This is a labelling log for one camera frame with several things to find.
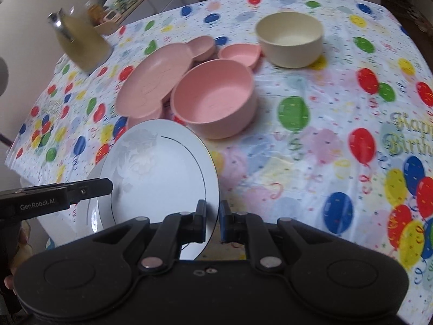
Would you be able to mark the small pink bowl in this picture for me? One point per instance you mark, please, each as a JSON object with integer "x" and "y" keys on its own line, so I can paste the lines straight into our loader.
{"x": 238, "y": 54}

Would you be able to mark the balloon print tablecloth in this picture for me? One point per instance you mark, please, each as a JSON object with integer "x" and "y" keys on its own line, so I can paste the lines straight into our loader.
{"x": 314, "y": 108}

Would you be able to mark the pink basket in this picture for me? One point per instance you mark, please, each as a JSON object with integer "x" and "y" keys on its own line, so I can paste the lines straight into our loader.
{"x": 107, "y": 23}

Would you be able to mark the pink mouse-eared plate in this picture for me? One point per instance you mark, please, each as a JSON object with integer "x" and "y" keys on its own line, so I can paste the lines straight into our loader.
{"x": 152, "y": 81}

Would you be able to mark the green packets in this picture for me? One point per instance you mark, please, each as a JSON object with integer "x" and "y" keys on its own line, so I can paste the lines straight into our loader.
{"x": 123, "y": 2}

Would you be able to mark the person's left hand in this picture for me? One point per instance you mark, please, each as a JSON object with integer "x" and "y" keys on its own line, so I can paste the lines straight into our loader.
{"x": 22, "y": 247}

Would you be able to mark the white floral plate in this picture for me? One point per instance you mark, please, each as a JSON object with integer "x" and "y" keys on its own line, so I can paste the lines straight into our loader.
{"x": 159, "y": 172}
{"x": 97, "y": 217}

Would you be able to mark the large pink bowl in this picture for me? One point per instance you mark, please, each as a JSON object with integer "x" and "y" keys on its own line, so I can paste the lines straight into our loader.
{"x": 216, "y": 98}

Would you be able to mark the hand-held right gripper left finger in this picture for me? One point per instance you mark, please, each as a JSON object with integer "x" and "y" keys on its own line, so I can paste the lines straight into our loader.
{"x": 202, "y": 221}

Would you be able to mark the cream bowl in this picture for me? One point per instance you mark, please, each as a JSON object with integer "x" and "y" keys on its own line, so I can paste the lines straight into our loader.
{"x": 291, "y": 37}

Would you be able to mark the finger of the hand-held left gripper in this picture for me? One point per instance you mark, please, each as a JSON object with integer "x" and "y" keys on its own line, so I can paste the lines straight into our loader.
{"x": 91, "y": 189}

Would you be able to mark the glass bottle of yellow liquid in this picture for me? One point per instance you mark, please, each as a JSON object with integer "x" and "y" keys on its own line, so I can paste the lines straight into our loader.
{"x": 83, "y": 42}

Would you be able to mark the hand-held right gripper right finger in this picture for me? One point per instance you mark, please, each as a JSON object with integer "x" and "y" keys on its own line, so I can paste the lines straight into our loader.
{"x": 223, "y": 225}

